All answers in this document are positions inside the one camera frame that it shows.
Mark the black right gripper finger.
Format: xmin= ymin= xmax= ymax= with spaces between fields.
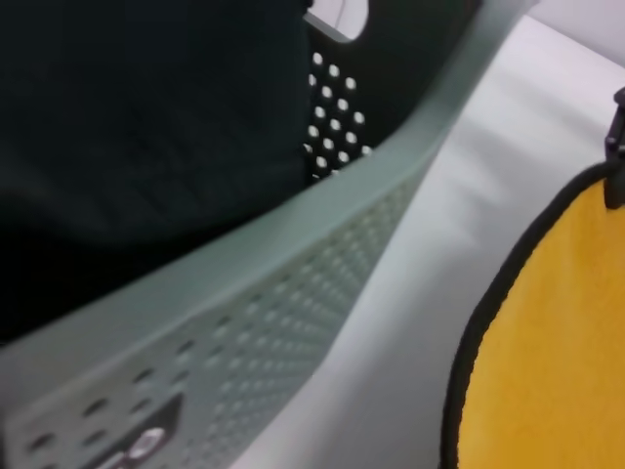
xmin=604 ymin=86 xmax=625 ymax=211

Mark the yellow towel with black trim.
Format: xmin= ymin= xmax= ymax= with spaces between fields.
xmin=441 ymin=158 xmax=625 ymax=469

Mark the grey-green perforated storage box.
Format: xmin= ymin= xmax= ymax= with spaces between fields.
xmin=0 ymin=0 xmax=489 ymax=469

